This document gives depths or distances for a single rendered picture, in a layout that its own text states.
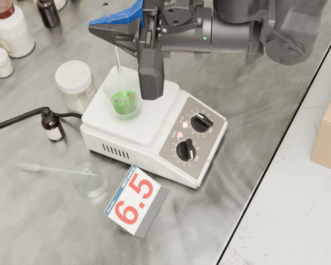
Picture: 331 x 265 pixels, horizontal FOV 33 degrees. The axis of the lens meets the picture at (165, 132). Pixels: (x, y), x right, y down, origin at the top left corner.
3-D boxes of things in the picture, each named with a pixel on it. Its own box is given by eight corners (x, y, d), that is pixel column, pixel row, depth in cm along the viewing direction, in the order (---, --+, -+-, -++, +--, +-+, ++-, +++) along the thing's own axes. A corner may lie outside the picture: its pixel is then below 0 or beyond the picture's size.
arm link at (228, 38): (261, 41, 76) (269, -12, 68) (262, 73, 73) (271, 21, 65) (210, 40, 77) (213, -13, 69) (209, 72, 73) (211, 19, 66)
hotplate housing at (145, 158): (228, 127, 93) (229, 99, 87) (197, 193, 87) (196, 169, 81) (111, 88, 100) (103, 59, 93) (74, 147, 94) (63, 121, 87)
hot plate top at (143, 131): (182, 88, 89) (182, 84, 88) (150, 149, 83) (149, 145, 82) (115, 66, 92) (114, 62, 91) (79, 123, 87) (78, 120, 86)
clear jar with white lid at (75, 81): (64, 117, 97) (52, 89, 90) (66, 89, 100) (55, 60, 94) (99, 115, 97) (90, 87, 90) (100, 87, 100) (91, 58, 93)
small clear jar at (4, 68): (16, 62, 105) (9, 47, 101) (12, 79, 103) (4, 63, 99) (-4, 62, 105) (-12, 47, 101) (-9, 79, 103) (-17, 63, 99)
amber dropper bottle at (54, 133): (51, 124, 96) (40, 101, 91) (67, 128, 96) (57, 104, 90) (44, 139, 95) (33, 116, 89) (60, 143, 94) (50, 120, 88)
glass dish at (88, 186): (113, 190, 89) (111, 183, 87) (81, 204, 88) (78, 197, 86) (101, 162, 92) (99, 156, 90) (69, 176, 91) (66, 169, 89)
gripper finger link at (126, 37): (144, 44, 74) (141, 12, 69) (142, 66, 72) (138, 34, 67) (92, 43, 75) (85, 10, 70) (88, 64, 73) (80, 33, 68)
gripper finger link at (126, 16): (147, 23, 76) (144, -10, 71) (144, 43, 74) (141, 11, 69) (96, 21, 77) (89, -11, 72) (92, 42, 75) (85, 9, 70)
